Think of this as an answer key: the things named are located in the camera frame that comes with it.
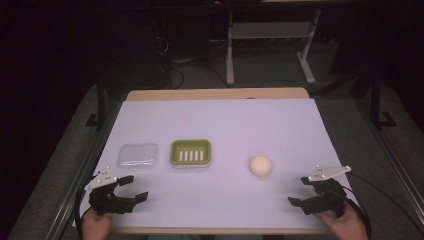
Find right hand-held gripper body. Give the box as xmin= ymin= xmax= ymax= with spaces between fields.
xmin=301 ymin=165 xmax=352 ymax=220

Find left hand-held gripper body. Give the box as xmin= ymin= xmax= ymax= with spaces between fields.
xmin=83 ymin=166 xmax=138 ymax=216

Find person's left hand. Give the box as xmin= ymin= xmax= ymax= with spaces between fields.
xmin=81 ymin=209 xmax=115 ymax=240

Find person's right hand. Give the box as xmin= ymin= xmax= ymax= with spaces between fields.
xmin=314 ymin=201 xmax=368 ymax=240

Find clear plastic lid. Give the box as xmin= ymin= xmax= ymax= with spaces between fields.
xmin=116 ymin=142 xmax=160 ymax=170

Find round beige soap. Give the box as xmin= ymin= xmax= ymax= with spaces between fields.
xmin=248 ymin=154 xmax=274 ymax=178

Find green soap dish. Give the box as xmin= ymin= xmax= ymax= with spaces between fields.
xmin=169 ymin=138 xmax=213 ymax=169

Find black metal stand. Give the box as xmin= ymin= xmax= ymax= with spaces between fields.
xmin=84 ymin=81 xmax=108 ymax=130
xmin=365 ymin=64 xmax=398 ymax=130

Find white table mat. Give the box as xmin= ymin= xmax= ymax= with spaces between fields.
xmin=72 ymin=98 xmax=360 ymax=232

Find white metal stand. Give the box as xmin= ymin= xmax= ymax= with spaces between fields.
xmin=225 ymin=9 xmax=323 ymax=86

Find left hand-held gripper cable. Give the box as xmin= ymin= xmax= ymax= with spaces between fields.
xmin=73 ymin=179 xmax=98 ymax=240

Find hand-held gripper cable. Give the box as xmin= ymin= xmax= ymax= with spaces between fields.
xmin=73 ymin=179 xmax=98 ymax=240
xmin=342 ymin=171 xmax=424 ymax=240

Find aluminium rail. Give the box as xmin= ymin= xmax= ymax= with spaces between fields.
xmin=42 ymin=99 xmax=125 ymax=240
xmin=352 ymin=98 xmax=424 ymax=218

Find right hand-held gripper cable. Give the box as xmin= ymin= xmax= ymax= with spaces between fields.
xmin=342 ymin=171 xmax=424 ymax=240

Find black floor cables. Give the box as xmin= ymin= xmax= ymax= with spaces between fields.
xmin=154 ymin=35 xmax=231 ymax=90

